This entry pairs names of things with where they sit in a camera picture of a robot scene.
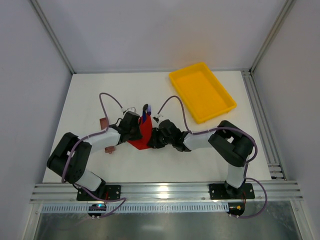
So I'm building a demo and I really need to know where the dark blue plastic spoon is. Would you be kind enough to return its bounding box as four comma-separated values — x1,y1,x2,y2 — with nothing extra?
142,103,149,122

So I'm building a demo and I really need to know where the purple plastic fork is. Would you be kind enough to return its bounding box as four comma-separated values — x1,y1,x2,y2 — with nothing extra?
146,105,152,116

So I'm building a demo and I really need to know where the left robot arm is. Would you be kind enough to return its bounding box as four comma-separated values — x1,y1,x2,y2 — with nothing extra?
46,111,142,198

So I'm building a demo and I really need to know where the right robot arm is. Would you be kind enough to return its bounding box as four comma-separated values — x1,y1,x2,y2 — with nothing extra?
147,119,258,198

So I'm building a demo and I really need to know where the brown utensil tray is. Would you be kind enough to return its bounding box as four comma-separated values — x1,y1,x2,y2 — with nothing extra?
99,117,117,154

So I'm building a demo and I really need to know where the yellow plastic bin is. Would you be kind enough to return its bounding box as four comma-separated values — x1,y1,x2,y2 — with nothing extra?
168,62,237,124

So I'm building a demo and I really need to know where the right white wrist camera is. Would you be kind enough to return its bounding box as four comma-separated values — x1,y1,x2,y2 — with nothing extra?
153,114,164,124

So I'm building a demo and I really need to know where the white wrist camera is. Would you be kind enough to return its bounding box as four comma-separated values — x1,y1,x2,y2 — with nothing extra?
153,114,164,124
122,106,137,114

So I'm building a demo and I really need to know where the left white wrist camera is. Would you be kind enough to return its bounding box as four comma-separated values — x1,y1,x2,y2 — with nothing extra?
122,106,137,114

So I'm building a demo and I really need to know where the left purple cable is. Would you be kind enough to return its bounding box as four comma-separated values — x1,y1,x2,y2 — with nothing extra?
61,92,127,217

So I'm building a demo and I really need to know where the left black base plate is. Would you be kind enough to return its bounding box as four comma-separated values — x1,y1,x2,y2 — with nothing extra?
76,183,122,202

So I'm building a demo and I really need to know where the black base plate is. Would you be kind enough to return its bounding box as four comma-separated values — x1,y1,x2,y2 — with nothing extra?
76,183,122,202
208,181,255,200

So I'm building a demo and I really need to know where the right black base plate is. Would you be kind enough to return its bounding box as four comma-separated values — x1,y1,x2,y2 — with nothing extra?
208,181,255,200

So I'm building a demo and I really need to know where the slotted cable duct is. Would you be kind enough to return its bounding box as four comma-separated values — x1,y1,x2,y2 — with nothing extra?
41,202,229,214

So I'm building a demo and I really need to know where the right side aluminium rail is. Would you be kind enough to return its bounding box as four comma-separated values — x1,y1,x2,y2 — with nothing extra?
241,70,287,181

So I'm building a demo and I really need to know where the aluminium rail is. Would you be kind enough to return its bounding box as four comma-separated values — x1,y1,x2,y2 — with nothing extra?
29,180,303,204
241,70,287,181

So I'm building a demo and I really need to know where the front aluminium rail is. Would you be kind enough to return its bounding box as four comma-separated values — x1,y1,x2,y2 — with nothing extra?
29,180,303,204

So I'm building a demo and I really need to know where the left frame post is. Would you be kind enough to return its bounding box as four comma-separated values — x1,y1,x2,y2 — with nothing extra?
29,0,76,75

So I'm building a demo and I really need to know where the frame post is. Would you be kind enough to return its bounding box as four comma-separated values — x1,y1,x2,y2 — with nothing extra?
29,0,76,75
249,0,296,75

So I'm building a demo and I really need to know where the right frame post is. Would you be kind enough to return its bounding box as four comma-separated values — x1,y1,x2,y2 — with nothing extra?
249,0,296,75

